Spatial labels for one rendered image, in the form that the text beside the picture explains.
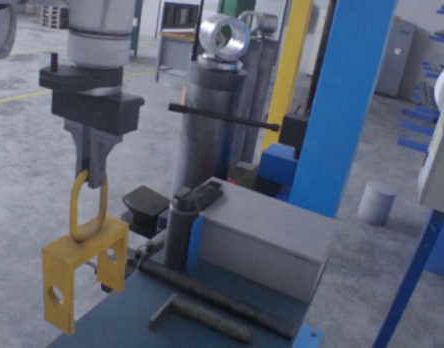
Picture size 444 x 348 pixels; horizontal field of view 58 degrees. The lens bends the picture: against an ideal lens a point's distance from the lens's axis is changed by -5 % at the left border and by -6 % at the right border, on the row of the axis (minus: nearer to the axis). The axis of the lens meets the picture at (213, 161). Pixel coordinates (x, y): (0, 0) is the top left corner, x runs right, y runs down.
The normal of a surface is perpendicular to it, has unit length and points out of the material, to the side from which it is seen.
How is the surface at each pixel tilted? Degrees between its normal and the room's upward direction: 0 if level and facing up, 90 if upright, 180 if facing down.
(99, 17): 90
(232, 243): 90
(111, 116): 90
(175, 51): 90
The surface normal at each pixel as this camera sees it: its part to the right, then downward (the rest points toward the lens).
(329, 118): -0.43, 0.28
